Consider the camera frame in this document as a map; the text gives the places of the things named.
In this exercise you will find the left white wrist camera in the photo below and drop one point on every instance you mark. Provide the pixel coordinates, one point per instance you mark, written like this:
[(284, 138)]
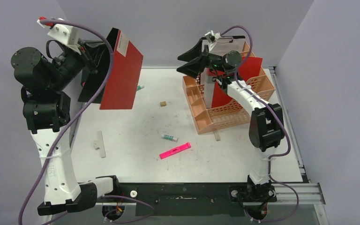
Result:
[(64, 34)]

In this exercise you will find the green white glue stick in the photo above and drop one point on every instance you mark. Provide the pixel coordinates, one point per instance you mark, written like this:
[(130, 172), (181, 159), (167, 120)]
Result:
[(169, 137)]

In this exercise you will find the thick red binder folder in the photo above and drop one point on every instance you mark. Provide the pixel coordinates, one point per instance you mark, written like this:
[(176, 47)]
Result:
[(121, 87)]

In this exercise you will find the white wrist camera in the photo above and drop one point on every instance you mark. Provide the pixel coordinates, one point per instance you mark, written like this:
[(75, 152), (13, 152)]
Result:
[(64, 34), (212, 39)]

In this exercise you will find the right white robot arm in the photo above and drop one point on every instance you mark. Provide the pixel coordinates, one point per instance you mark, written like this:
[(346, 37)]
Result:
[(266, 129)]

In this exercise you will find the white plastic ruler piece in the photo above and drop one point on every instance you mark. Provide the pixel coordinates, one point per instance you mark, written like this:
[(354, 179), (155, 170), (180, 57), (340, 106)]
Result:
[(99, 144)]

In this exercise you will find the orange plastic file organizer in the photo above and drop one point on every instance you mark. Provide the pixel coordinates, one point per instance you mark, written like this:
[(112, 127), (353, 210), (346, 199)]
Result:
[(212, 109)]

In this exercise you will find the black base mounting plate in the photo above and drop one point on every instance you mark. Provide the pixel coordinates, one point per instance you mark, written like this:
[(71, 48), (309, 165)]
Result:
[(196, 199)]

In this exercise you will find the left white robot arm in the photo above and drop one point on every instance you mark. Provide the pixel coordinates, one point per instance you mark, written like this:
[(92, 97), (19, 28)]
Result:
[(46, 108)]

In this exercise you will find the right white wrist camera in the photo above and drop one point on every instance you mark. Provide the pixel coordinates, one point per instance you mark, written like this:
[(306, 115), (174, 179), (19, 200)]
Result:
[(212, 39)]

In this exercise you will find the black pink drawer unit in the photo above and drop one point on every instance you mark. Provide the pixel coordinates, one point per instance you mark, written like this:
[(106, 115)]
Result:
[(91, 82)]

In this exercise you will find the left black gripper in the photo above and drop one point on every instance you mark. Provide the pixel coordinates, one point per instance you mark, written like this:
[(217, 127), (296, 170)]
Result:
[(91, 51)]

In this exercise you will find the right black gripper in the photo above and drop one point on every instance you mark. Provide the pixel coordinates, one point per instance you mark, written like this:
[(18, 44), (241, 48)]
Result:
[(205, 60)]

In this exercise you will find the pink highlighter marker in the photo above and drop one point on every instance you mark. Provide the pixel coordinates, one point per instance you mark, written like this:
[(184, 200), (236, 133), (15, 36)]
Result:
[(175, 150)]

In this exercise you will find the black clipboard with paper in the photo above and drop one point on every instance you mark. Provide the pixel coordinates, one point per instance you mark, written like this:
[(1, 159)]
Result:
[(224, 45)]

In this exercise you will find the small beige eraser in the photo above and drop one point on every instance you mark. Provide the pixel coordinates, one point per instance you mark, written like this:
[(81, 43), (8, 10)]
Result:
[(217, 135)]

